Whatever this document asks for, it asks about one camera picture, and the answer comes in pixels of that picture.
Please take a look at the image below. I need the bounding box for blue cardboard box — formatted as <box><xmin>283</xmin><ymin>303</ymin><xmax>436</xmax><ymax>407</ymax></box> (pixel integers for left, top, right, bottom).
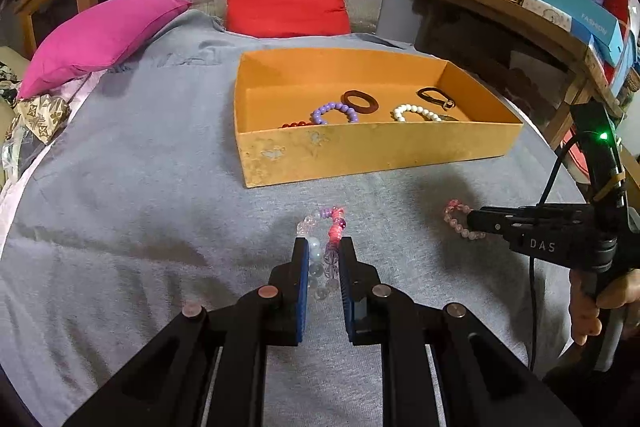
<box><xmin>531</xmin><ymin>0</ymin><xmax>626</xmax><ymax>54</ymax></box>

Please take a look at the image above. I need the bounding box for dark ring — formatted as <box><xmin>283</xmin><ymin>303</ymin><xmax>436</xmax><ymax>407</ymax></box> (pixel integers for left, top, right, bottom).
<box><xmin>341</xmin><ymin>89</ymin><xmax>381</xmax><ymax>114</ymax></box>

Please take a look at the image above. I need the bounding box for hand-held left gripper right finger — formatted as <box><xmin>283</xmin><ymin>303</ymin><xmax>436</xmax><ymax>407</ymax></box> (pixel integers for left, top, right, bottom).
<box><xmin>336</xmin><ymin>236</ymin><xmax>581</xmax><ymax>427</ymax></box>

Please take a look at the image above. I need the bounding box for pale pink sheet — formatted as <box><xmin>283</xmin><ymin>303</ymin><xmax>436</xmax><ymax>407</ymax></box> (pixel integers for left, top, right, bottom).
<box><xmin>0</xmin><ymin>72</ymin><xmax>96</xmax><ymax>212</ymax></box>

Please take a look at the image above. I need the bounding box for grey blanket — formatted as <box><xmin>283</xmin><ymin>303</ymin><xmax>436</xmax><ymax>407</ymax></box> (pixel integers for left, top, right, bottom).
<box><xmin>0</xmin><ymin>9</ymin><xmax>596</xmax><ymax>427</ymax></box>

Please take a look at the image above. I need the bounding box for patterned beige cloth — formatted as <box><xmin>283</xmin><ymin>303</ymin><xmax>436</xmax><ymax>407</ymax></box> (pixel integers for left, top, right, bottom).
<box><xmin>12</xmin><ymin>94</ymin><xmax>71</xmax><ymax>145</ymax></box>

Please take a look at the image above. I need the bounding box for black hair tie with charm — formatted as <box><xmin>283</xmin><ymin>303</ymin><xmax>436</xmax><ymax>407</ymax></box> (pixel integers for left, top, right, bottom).
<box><xmin>416</xmin><ymin>86</ymin><xmax>457</xmax><ymax>110</ymax></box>

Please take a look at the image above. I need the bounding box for white bead bracelet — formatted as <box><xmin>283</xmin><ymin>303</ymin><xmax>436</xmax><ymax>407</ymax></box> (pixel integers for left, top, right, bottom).
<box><xmin>391</xmin><ymin>104</ymin><xmax>446</xmax><ymax>124</ymax></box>

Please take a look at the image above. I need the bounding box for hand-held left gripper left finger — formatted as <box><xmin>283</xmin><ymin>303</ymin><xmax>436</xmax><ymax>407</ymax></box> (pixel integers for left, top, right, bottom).
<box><xmin>65</xmin><ymin>237</ymin><xmax>311</xmax><ymax>427</ymax></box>

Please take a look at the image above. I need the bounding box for white patterned box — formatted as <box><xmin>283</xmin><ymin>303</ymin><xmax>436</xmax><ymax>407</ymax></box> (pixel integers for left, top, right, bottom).
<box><xmin>521</xmin><ymin>0</ymin><xmax>574</xmax><ymax>32</ymax></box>

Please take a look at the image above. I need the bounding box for wooden shelf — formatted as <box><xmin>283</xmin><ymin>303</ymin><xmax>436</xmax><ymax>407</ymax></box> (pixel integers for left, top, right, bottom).
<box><xmin>395</xmin><ymin>0</ymin><xmax>613</xmax><ymax>148</ymax></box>

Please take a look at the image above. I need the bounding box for black cable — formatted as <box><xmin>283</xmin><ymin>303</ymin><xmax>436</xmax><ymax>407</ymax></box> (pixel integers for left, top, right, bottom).
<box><xmin>527</xmin><ymin>139</ymin><xmax>581</xmax><ymax>373</ymax></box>

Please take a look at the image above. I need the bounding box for magenta pillow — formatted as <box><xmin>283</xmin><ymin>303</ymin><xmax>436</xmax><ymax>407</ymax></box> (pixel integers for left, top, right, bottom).
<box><xmin>17</xmin><ymin>0</ymin><xmax>193</xmax><ymax>100</ymax></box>

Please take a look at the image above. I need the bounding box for person's right hand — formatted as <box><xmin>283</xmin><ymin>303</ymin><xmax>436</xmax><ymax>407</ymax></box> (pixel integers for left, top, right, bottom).
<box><xmin>570</xmin><ymin>268</ymin><xmax>640</xmax><ymax>348</ymax></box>

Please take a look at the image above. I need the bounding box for orange cardboard box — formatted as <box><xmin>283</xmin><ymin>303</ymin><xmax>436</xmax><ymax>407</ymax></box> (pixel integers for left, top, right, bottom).
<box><xmin>234</xmin><ymin>48</ymin><xmax>525</xmax><ymax>190</ymax></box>

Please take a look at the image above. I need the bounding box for clear purple pink bead bracelet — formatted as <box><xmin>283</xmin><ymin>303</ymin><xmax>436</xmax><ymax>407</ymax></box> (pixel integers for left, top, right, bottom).
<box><xmin>297</xmin><ymin>206</ymin><xmax>348</xmax><ymax>300</ymax></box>

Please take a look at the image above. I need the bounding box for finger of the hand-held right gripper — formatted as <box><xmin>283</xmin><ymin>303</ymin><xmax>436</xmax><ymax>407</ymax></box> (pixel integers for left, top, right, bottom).
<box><xmin>466</xmin><ymin>204</ymin><xmax>602</xmax><ymax>235</ymax></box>
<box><xmin>501</xmin><ymin>226</ymin><xmax>602</xmax><ymax>269</ymax></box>

